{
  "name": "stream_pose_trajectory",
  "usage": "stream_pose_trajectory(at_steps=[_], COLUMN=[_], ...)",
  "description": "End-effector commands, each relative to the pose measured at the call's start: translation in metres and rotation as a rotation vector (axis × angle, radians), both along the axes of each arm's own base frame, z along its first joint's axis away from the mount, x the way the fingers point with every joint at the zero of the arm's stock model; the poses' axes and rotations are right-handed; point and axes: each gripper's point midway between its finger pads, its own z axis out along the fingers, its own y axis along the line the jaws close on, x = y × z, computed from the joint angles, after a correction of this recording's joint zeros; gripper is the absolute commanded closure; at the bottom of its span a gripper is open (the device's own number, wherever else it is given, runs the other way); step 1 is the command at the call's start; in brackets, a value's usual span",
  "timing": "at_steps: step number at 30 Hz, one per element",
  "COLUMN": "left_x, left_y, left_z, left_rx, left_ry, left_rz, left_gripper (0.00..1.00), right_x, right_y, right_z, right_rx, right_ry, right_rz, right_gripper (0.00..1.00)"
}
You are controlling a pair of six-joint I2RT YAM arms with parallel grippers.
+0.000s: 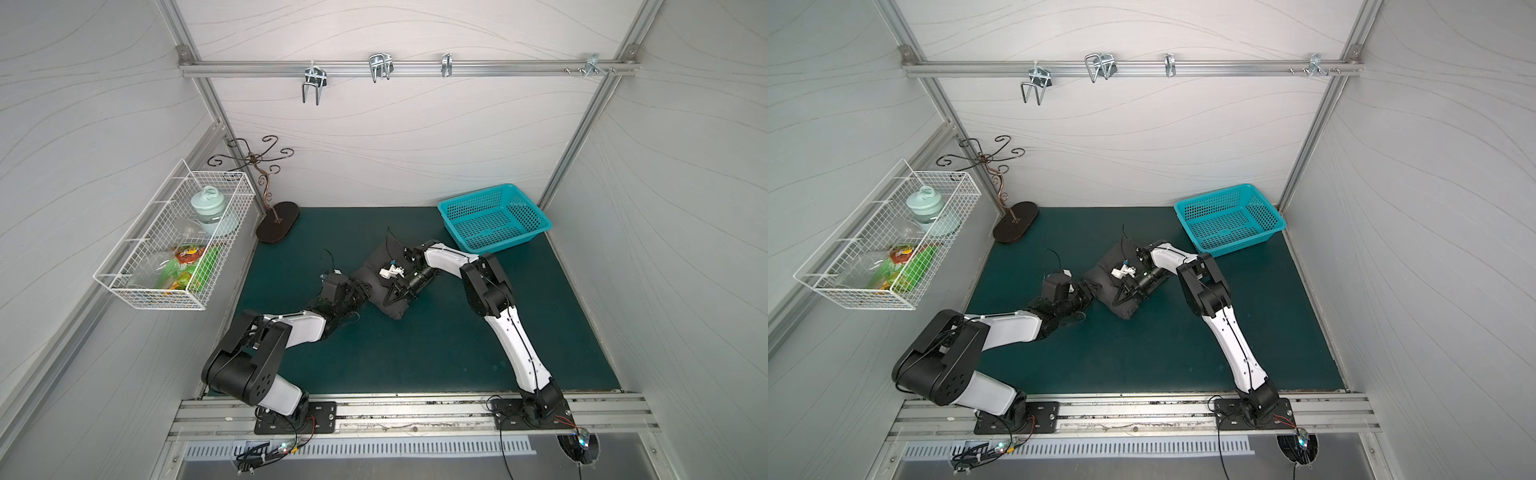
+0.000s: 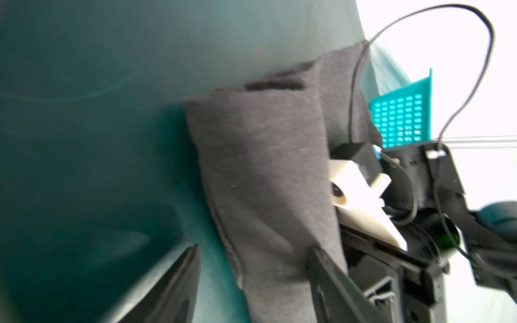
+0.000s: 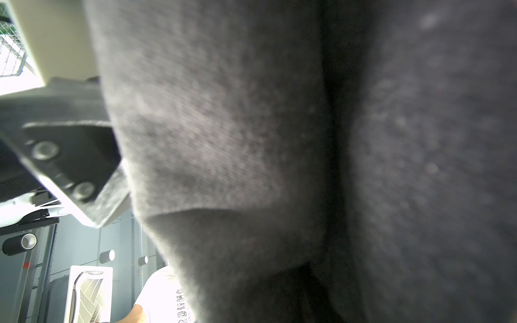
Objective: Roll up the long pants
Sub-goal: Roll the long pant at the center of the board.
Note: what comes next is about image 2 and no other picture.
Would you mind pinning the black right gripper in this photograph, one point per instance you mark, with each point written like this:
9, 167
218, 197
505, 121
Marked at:
399, 251

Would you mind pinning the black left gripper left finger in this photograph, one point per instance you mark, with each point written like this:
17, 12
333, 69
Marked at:
173, 297

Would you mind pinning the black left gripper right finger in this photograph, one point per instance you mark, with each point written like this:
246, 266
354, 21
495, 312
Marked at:
335, 296

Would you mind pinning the dark grey long pants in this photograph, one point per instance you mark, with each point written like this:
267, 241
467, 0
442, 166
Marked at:
263, 152

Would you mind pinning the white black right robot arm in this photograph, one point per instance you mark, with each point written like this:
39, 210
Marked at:
428, 169

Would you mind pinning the teal plastic mesh basket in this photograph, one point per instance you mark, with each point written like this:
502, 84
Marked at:
404, 116

